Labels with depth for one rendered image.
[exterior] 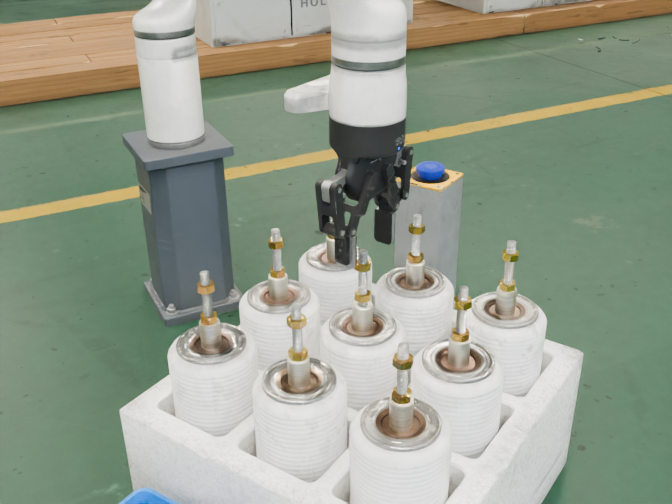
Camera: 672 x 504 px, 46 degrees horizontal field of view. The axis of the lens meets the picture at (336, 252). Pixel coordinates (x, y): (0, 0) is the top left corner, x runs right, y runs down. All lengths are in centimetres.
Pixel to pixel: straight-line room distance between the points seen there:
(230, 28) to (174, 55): 164
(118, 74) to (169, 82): 148
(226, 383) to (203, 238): 52
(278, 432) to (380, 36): 39
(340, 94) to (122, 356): 71
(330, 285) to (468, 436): 27
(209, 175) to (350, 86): 59
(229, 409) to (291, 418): 11
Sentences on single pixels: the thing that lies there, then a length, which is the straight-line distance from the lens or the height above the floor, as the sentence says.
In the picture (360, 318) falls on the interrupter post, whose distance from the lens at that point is 87.
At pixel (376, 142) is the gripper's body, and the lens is 75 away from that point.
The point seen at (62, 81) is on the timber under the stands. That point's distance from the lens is 269.
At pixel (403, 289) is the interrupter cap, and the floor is 25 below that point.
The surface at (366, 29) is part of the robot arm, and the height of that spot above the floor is 58.
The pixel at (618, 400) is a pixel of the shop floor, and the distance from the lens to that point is 125.
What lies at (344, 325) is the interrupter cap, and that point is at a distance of 89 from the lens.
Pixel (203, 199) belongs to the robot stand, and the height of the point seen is 22.
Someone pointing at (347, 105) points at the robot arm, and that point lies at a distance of 75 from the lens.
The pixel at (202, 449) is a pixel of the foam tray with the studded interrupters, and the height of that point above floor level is 18.
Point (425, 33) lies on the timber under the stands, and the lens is 315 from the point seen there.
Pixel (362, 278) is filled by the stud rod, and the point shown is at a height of 32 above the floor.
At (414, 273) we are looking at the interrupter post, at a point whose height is 27.
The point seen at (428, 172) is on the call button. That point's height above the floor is 33.
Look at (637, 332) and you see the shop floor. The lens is 141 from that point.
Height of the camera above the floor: 74
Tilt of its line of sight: 28 degrees down
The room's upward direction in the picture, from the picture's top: 1 degrees counter-clockwise
